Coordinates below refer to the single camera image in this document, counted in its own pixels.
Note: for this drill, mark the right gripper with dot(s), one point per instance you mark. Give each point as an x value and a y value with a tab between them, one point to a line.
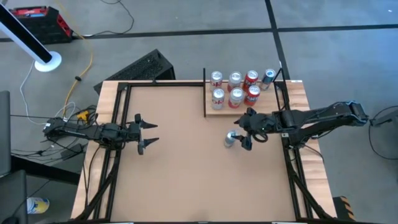
259	123

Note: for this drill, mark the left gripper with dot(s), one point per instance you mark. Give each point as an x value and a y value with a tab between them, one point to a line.
124	134

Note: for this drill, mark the blue silver Red Bull can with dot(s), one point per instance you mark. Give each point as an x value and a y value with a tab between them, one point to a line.
230	140
268	76

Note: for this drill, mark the pink fruit-print drink can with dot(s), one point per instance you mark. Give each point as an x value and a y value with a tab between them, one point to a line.
237	96

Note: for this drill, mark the red Fanta can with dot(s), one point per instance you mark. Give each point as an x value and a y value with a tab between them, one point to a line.
252	93
250	77

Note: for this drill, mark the silver Diet Coke can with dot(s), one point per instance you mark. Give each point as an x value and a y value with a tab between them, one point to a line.
217	98
216	77

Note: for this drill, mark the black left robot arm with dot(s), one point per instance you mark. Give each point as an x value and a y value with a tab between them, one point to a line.
77	132

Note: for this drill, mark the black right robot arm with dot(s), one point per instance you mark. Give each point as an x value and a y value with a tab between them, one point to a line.
311	116

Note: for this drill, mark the tan table cover sheet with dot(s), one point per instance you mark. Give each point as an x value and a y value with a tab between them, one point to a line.
192	174

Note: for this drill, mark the yellow socket block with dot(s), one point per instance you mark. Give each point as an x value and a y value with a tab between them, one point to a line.
83	115

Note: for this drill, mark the white and black floor pole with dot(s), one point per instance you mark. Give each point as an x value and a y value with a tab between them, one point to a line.
46	60

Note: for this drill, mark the black orange striped block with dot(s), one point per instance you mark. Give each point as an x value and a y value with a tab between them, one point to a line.
342	207

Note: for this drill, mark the yellow and white can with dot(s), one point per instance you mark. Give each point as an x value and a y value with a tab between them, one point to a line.
37	205

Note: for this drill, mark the grey floor device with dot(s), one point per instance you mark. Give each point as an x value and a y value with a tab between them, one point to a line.
385	118

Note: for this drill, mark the red and black toolbox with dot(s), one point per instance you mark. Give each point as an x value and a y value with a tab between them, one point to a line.
43	26

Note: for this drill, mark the black aluminium table frame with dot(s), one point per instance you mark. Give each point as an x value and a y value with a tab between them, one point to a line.
174	84

